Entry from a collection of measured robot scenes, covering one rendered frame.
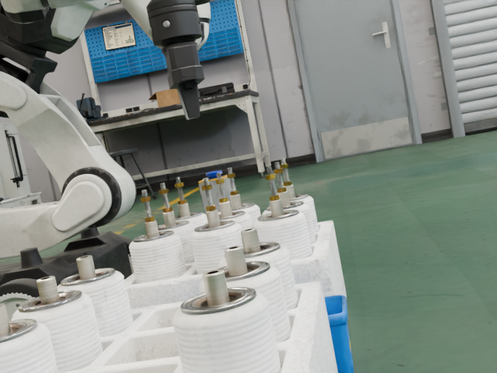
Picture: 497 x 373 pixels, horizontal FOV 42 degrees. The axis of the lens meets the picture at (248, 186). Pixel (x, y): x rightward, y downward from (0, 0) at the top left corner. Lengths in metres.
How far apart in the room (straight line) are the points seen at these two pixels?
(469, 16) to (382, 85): 0.97
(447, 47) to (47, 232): 5.11
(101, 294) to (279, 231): 0.36
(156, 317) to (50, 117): 0.73
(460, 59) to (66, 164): 5.12
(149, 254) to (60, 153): 0.49
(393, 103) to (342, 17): 0.93
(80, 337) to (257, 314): 0.27
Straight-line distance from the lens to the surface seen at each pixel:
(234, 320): 0.61
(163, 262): 1.18
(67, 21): 1.61
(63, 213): 1.55
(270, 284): 0.73
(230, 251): 0.75
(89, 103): 5.83
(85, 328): 0.82
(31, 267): 1.48
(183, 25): 1.15
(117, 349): 0.84
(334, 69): 6.28
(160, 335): 0.86
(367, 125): 6.28
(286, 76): 6.30
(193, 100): 1.16
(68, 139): 1.58
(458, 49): 6.34
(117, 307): 0.92
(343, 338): 1.00
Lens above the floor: 0.41
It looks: 5 degrees down
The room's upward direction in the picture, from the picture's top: 11 degrees counter-clockwise
